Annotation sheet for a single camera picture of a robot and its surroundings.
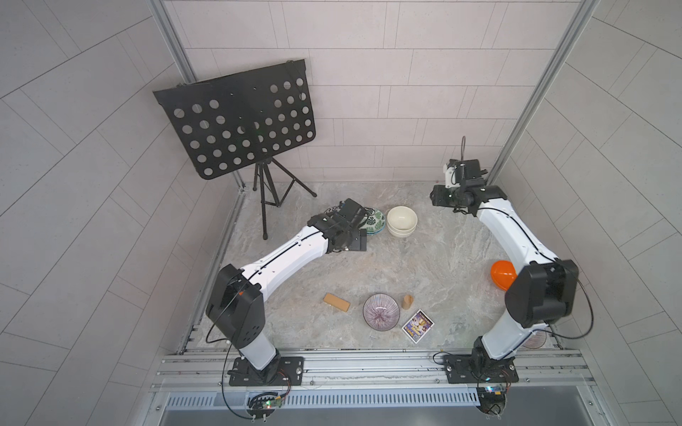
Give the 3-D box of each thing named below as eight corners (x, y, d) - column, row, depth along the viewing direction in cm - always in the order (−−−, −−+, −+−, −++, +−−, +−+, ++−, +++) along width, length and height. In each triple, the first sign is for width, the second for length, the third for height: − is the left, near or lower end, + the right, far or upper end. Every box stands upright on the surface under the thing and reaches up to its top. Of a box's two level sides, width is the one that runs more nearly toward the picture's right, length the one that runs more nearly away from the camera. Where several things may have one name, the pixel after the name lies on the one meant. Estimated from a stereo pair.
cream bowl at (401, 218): (386, 239, 101) (389, 226, 94) (384, 220, 107) (387, 206, 100) (414, 240, 101) (419, 226, 94) (411, 220, 107) (415, 206, 100)
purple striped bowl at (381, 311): (363, 330, 80) (363, 326, 76) (362, 298, 86) (362, 293, 83) (399, 331, 80) (401, 326, 76) (396, 298, 86) (397, 293, 83)
